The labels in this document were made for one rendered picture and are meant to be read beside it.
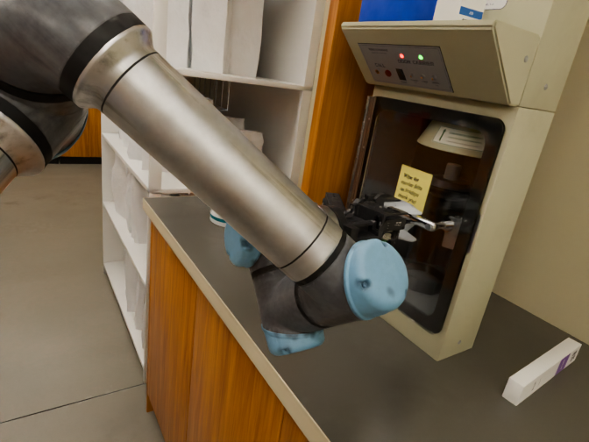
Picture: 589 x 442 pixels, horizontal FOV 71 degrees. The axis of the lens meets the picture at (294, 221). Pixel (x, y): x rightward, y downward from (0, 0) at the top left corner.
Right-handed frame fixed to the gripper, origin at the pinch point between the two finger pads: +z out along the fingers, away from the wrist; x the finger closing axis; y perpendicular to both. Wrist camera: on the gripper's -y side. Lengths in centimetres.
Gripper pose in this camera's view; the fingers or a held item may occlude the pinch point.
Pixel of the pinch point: (407, 216)
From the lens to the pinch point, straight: 76.8
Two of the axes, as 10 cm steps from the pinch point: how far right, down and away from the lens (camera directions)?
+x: 1.2, -9.5, -3.0
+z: 8.4, -0.7, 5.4
